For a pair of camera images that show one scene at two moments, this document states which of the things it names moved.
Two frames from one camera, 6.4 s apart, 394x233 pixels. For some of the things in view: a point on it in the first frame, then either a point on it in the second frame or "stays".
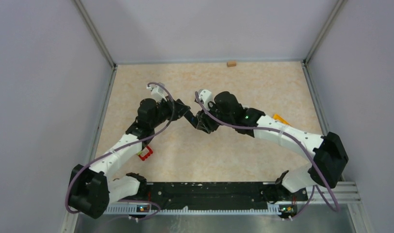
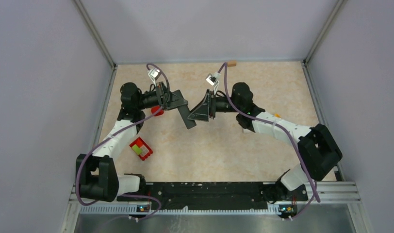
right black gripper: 205,123 → 201,112
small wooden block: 231,63 stays
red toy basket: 147,155 stays
